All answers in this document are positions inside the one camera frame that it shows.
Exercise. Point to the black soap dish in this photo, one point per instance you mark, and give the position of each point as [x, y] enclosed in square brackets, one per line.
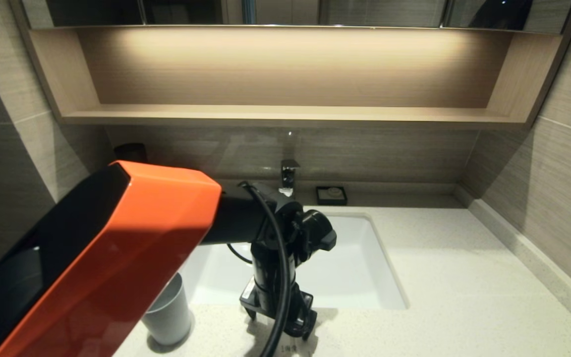
[321, 199]

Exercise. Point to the white sachet green label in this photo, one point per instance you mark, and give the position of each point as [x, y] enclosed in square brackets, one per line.
[290, 350]

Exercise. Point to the chrome faucet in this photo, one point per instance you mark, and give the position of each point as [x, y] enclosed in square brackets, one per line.
[290, 176]

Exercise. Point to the grey plastic cup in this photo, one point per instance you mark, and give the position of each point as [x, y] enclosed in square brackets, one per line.
[171, 317]

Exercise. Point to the white ceramic sink basin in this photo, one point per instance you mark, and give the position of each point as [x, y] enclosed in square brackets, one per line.
[355, 267]

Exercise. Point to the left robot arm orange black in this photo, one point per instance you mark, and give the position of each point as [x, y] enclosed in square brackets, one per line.
[117, 248]

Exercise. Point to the black cup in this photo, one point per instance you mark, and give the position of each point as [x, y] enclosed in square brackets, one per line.
[129, 151]

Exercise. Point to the wooden wall shelf niche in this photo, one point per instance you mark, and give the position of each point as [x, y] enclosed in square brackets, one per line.
[285, 115]

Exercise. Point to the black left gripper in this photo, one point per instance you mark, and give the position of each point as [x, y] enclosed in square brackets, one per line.
[265, 277]

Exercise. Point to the beige soap bar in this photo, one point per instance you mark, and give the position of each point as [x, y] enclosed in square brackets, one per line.
[334, 191]

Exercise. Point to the mirror cabinet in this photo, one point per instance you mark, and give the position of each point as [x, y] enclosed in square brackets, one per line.
[379, 12]

